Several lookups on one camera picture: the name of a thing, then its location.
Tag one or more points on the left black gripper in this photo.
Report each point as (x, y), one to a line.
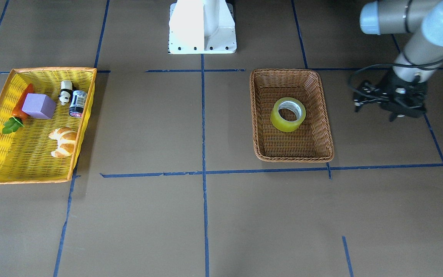
(393, 84)

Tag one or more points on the yellow clear tape roll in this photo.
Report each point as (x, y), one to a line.
(288, 114)

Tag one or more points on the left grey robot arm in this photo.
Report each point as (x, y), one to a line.
(423, 19)

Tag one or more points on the brown wicker basket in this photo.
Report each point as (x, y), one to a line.
(312, 142)

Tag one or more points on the yellow plastic woven basket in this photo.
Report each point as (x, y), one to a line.
(25, 155)

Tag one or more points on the small black can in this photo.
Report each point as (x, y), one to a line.
(77, 103)

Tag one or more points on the toy croissant bread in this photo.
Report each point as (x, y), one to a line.
(66, 139)

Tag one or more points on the purple toy block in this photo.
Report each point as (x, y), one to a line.
(39, 105)

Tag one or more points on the orange toy carrot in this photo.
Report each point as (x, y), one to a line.
(17, 111)

